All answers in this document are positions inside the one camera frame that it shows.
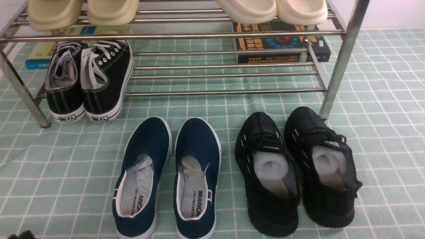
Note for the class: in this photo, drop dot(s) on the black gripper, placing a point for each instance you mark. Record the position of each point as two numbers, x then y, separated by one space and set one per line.
24 235

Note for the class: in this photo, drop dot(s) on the black canvas sneaker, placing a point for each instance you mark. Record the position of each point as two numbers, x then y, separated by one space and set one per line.
62 82
106 68

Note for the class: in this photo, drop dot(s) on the silver metal shoe rack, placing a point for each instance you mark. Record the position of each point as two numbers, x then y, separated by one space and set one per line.
307 59

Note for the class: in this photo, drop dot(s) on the navy slip-on shoe left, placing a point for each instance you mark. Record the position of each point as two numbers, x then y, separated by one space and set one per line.
134 204

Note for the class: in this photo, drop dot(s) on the navy slip-on shoe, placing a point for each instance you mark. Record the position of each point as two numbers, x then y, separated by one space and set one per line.
134 204
198 161

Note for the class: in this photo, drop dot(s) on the yellow blue book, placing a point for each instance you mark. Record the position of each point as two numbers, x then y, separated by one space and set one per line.
42 53

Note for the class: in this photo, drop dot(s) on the navy slip-on shoe right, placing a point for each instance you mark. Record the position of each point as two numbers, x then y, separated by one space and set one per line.
198 161

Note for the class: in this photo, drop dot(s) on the yellow slipper far left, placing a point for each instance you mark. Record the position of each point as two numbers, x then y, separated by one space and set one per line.
46 15

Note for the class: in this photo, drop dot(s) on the yellow slipper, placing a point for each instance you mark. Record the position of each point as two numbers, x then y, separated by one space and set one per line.
46 15
111 12

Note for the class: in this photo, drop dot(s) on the black knit sneaker left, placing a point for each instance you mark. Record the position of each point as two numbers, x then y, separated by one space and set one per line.
271 176

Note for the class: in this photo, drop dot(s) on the black knit sneaker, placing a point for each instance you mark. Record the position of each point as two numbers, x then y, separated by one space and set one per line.
271 176
330 184

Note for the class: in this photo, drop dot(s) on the black knit sneaker right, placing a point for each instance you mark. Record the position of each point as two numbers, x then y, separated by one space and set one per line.
330 184

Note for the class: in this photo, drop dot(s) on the cream slipper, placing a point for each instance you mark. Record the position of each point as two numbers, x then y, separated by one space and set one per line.
249 11
302 12

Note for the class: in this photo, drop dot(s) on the cream slipper far right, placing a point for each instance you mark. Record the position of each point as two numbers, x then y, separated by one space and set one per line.
302 12

